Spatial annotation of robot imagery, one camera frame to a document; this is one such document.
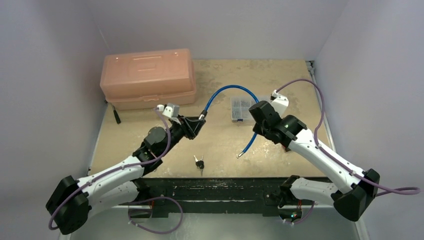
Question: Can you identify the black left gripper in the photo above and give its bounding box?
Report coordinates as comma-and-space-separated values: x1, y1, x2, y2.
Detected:
159, 114, 205, 157

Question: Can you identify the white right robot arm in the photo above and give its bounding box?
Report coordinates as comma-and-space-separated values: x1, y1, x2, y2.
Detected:
249, 100, 380, 222

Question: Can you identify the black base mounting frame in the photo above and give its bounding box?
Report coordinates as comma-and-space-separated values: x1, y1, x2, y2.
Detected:
116, 174, 316, 220

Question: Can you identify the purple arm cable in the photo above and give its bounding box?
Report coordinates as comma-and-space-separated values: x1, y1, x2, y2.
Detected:
270, 78, 422, 196
48, 106, 172, 231

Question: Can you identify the black-handled tool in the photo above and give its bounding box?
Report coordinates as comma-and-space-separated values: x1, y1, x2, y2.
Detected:
110, 104, 122, 125

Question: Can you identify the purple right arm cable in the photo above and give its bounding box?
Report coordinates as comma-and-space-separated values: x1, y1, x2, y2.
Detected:
270, 78, 422, 196

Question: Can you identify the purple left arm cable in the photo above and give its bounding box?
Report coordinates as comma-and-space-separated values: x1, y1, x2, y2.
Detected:
48, 106, 172, 231

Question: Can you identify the blue cable lock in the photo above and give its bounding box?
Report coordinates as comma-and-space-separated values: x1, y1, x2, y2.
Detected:
198, 84, 260, 159

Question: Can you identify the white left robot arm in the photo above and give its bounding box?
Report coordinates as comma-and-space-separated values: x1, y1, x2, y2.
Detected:
45, 110, 207, 235

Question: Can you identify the clear plastic screw organizer box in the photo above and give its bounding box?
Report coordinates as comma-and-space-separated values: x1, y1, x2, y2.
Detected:
230, 96, 256, 122

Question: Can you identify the black-headed key bunch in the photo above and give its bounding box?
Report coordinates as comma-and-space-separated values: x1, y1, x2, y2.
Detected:
193, 155, 205, 177

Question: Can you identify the orange plastic toolbox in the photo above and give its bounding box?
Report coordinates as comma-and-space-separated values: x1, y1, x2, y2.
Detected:
100, 48, 197, 110

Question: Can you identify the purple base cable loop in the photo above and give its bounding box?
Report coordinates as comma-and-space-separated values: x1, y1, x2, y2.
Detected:
127, 195, 184, 235

